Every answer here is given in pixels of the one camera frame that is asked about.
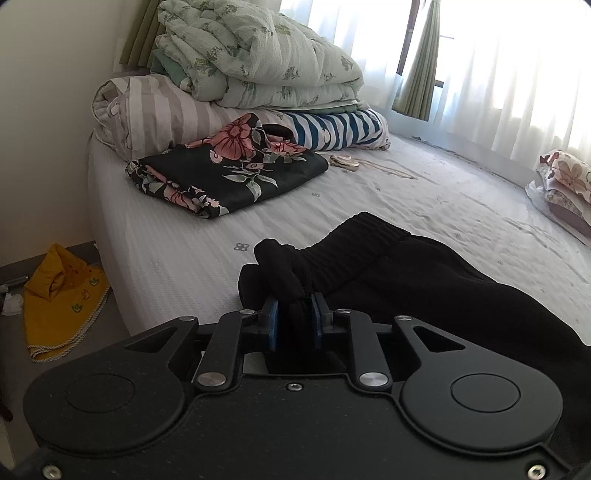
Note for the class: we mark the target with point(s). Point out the mint green folded cloth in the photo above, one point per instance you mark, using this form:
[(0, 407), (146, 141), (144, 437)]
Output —
[(168, 69)]

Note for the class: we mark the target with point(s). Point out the pink floral pillow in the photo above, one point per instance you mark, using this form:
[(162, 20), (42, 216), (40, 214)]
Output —
[(570, 173)]

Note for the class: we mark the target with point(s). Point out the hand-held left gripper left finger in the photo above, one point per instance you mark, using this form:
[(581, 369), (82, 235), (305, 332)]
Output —
[(273, 323)]

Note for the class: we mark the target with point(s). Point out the yellow cloth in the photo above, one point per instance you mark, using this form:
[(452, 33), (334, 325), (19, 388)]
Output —
[(64, 304)]

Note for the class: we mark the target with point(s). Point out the grey white striped blanket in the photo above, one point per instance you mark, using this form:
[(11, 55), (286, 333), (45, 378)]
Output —
[(157, 110)]

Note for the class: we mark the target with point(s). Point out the black floral cloth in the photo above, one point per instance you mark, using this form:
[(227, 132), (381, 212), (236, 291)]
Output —
[(221, 180)]

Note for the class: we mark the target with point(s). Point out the blue white striped blanket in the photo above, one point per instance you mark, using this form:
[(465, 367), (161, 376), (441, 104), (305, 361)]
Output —
[(332, 129)]

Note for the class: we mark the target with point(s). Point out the black pants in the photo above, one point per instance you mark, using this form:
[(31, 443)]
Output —
[(438, 286)]

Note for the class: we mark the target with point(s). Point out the white sheer curtain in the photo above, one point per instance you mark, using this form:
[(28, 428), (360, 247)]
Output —
[(508, 64)]

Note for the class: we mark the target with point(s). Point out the brown patterned pillow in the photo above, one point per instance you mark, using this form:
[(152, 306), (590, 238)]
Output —
[(572, 207)]

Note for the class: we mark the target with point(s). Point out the white crumpled paper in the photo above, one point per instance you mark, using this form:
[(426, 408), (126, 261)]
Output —
[(13, 304)]

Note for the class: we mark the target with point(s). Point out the green curtain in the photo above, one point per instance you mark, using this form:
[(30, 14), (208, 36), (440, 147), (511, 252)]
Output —
[(418, 60), (141, 32)]

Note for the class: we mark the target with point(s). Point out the small grey object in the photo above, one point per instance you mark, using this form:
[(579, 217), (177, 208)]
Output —
[(13, 283)]

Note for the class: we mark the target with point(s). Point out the light green floral quilt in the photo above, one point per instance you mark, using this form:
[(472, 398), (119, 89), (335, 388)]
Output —
[(258, 55)]

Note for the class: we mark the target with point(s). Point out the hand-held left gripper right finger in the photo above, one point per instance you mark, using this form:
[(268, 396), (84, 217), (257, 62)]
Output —
[(317, 323)]

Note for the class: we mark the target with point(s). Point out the bed with white sheet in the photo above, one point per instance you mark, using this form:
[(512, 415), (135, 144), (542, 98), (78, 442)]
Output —
[(415, 198)]

